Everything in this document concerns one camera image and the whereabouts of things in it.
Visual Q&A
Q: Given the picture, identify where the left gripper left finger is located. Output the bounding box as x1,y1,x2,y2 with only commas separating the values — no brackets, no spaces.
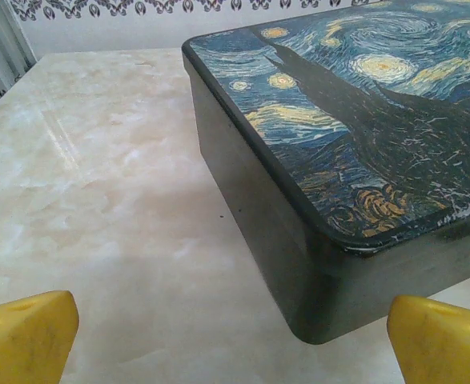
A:
0,290,80,384

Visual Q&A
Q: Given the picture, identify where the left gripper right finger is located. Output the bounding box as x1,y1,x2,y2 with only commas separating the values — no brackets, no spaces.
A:
387,294,470,384

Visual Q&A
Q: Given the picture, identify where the starry night painted tin box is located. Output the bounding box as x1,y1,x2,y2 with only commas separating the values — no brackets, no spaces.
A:
181,0,470,345

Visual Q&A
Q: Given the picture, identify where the aluminium frame post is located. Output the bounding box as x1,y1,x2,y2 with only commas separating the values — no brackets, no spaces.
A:
0,0,38,71

